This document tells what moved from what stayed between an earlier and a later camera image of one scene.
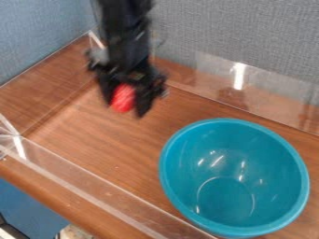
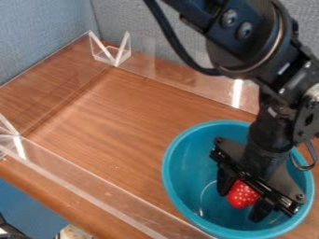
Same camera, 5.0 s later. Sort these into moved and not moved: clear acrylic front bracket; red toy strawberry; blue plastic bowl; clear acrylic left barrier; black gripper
Moved: red toy strawberry; black gripper
Not moved: clear acrylic front bracket; blue plastic bowl; clear acrylic left barrier
